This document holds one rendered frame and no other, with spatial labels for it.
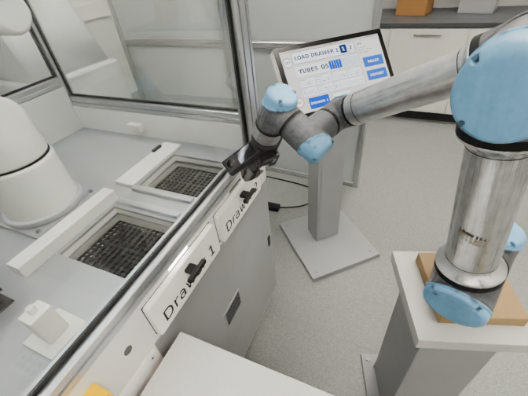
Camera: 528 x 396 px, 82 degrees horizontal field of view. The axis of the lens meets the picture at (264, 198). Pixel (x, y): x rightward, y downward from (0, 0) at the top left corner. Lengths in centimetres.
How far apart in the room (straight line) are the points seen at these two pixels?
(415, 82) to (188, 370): 79
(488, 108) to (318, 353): 139
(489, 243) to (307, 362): 118
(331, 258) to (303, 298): 31
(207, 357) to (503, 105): 76
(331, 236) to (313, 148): 139
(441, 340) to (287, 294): 105
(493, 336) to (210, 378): 68
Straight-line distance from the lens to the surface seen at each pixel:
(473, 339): 94
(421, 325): 91
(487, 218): 58
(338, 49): 149
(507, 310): 98
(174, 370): 86
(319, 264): 189
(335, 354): 166
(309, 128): 69
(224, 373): 83
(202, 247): 86
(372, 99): 71
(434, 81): 64
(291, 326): 171
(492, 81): 45
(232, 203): 96
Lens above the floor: 152
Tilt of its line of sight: 39 degrees down
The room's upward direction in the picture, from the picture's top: 7 degrees counter-clockwise
